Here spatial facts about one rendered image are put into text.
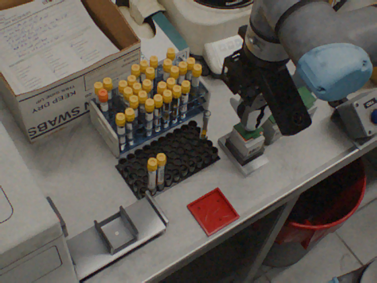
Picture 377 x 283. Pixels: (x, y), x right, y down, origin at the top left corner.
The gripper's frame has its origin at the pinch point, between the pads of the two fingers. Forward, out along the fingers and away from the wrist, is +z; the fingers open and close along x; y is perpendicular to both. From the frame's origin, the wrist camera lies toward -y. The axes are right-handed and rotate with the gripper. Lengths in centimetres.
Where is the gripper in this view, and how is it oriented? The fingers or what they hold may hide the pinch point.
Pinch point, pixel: (254, 128)
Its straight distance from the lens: 98.4
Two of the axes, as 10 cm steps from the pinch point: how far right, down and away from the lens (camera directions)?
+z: -0.7, 5.2, 8.5
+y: -5.5, -7.3, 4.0
